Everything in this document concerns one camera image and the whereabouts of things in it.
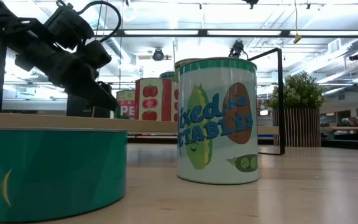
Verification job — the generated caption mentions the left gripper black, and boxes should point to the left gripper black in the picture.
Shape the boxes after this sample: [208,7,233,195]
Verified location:
[14,18,118,111]

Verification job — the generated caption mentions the green and pink label can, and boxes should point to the green and pink label can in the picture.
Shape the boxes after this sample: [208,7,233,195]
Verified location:
[114,89,136,120]

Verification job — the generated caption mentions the red striped tomatoes can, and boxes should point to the red striped tomatoes can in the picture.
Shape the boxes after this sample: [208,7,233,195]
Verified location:
[134,77,180,122]

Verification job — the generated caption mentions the tall tin can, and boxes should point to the tall tin can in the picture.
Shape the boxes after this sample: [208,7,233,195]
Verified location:
[159,70,176,80]

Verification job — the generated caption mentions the peas can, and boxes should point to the peas can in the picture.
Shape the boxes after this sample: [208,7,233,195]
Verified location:
[174,57,202,82]

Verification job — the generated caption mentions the round black ceiling lamp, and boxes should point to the round black ceiling lamp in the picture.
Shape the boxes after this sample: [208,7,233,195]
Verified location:
[152,48,165,62]

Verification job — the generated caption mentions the flat teal tuna can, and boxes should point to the flat teal tuna can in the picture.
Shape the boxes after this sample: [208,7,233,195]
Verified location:
[0,126,128,223]

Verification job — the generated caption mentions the mixed vegetables can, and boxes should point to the mixed vegetables can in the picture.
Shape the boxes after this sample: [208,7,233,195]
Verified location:
[176,57,260,185]

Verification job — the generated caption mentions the potted green plant ribbed pot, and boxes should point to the potted green plant ribbed pot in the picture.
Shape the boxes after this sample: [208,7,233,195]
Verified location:
[267,70,326,147]

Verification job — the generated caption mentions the yellow hanging tag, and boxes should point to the yellow hanging tag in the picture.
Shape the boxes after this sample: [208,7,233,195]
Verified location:
[293,0,303,44]

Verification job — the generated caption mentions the light wooden background table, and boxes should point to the light wooden background table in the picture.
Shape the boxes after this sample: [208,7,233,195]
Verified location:
[331,125,358,132]

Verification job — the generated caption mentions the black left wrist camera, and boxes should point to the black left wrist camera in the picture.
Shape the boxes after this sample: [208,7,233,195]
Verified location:
[79,39,112,71]

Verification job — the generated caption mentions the black looped camera cable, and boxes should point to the black looped camera cable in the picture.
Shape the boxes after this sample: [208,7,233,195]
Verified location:
[75,0,123,44]

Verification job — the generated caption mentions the black overhead light rail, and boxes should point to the black overhead light rail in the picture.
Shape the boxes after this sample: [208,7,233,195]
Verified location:
[0,29,358,39]

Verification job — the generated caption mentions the black ceiling camera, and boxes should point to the black ceiling camera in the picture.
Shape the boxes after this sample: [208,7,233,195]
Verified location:
[228,39,249,60]

